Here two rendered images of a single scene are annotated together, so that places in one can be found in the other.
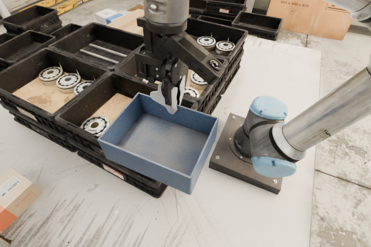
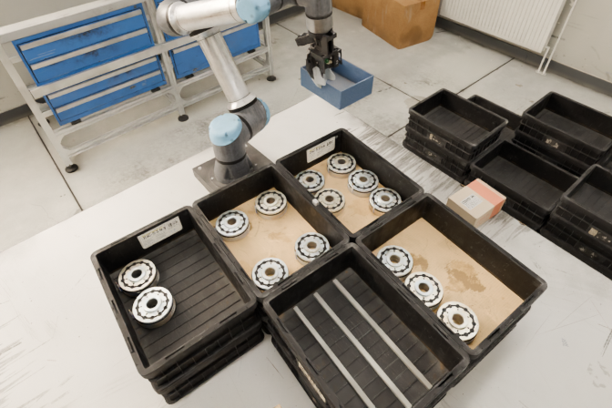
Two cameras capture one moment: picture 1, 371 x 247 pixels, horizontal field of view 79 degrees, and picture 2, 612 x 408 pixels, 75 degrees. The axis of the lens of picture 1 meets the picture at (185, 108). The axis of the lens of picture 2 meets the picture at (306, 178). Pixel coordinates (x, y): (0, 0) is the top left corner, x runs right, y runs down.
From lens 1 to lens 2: 152 cm
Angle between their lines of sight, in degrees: 86
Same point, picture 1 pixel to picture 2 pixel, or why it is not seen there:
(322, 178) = not seen: hidden behind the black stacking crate
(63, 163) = not seen: hidden behind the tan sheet
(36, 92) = (474, 299)
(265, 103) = (227, 125)
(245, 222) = (285, 143)
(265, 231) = (276, 136)
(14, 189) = (464, 198)
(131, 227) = not seen: hidden behind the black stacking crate
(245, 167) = (259, 158)
